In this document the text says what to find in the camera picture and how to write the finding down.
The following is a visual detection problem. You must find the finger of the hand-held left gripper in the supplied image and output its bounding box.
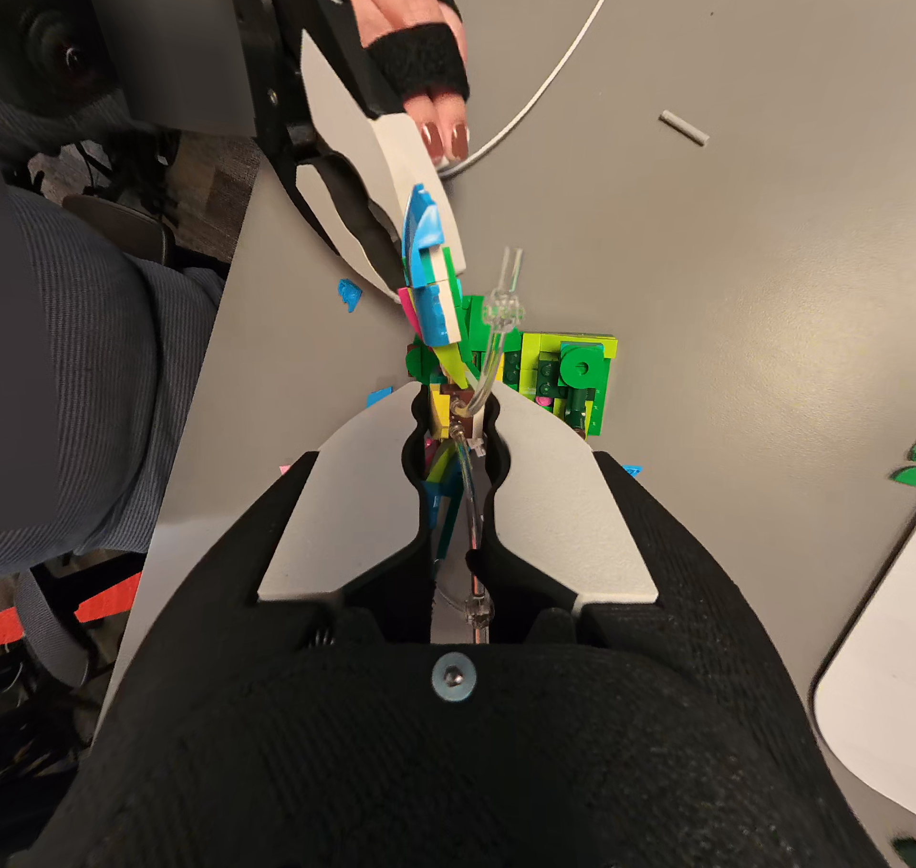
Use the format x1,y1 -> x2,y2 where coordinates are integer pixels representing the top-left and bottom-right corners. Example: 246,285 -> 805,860
293,152 -> 405,305
299,29 -> 469,276

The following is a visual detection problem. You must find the white cable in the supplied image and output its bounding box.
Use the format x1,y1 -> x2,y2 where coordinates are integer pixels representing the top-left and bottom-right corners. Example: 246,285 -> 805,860
438,0 -> 632,179

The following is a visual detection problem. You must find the small grey bar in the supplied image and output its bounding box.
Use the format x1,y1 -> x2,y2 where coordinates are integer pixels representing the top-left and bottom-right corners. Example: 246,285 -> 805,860
658,109 -> 711,147

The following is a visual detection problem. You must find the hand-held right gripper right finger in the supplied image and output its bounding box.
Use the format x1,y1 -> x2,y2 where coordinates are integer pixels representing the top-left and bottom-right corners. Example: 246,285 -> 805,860
481,381 -> 661,615

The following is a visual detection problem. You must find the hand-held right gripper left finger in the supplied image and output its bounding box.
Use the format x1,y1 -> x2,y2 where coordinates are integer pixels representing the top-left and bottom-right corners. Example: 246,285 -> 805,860
256,380 -> 430,606

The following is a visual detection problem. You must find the colourful lego model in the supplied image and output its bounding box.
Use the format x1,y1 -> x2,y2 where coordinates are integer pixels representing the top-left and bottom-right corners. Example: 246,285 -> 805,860
397,182 -> 620,629

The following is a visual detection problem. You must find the red and grey object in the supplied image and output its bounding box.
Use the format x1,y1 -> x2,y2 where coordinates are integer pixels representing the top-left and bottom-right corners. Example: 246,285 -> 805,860
0,571 -> 144,647

